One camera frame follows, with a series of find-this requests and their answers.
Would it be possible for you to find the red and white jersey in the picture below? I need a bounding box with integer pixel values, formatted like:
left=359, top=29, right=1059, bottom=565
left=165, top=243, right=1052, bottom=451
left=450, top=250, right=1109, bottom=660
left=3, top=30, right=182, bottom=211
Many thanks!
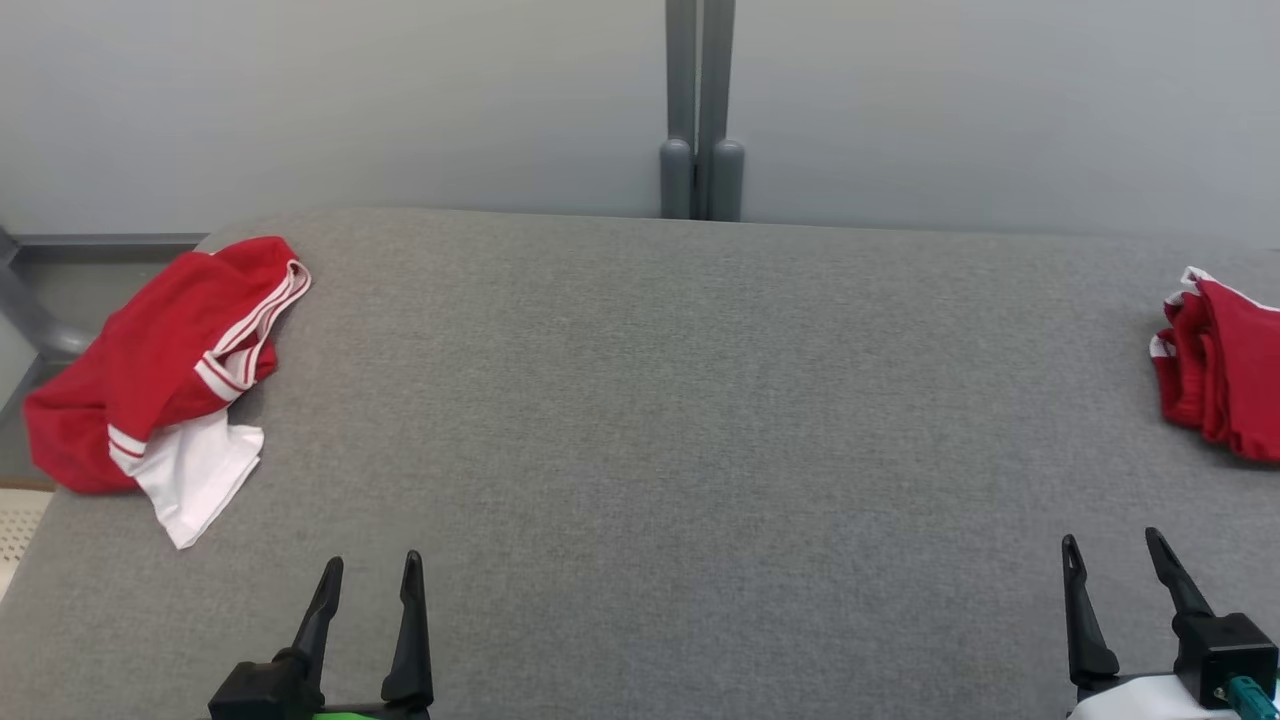
left=22, top=236, right=313, bottom=550

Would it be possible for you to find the red garment with white trim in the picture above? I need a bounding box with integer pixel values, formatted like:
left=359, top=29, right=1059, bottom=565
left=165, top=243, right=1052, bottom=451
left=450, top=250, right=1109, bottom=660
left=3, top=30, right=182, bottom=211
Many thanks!
left=1148, top=266, right=1280, bottom=463

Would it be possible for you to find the grey partition bottom rail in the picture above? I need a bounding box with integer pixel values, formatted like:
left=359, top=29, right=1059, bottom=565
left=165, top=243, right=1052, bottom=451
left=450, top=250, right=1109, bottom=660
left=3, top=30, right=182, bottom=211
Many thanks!
left=10, top=234, right=208, bottom=251

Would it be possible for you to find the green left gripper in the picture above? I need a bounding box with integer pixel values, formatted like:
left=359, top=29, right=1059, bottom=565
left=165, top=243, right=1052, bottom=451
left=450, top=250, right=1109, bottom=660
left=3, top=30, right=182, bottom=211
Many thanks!
left=290, top=549, right=436, bottom=720

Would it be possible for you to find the teal right cable connector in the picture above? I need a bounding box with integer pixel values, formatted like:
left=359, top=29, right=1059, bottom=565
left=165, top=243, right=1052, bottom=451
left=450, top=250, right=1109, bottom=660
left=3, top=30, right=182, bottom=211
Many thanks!
left=1215, top=675, right=1280, bottom=720

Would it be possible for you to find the grey metal partition leg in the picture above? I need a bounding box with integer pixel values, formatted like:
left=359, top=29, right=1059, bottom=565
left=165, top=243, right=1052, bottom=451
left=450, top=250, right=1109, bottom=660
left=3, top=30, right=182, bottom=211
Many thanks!
left=0, top=228, right=96, bottom=359

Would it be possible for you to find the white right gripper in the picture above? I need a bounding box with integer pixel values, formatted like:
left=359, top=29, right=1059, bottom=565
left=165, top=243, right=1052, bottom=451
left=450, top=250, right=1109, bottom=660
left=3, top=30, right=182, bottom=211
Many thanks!
left=1060, top=527, right=1242, bottom=720

